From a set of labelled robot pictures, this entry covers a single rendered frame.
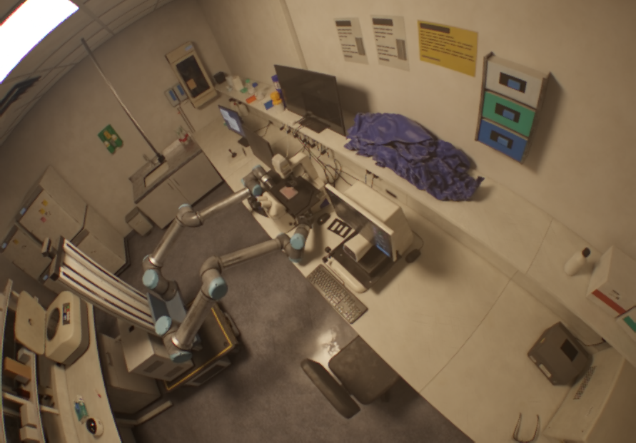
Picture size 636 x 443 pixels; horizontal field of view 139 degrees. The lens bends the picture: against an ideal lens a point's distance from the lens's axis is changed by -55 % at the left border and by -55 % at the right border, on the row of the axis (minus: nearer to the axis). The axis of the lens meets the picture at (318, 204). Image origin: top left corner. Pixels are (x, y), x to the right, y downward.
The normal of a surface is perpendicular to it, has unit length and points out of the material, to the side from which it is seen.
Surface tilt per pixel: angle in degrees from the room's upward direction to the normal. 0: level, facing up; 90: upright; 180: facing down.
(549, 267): 0
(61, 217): 90
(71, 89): 90
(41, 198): 90
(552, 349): 45
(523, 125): 90
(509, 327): 0
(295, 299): 0
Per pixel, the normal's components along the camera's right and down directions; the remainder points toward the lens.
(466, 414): -0.25, -0.62
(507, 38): -0.76, 0.60
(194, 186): 0.60, 0.50
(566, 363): -0.77, -0.07
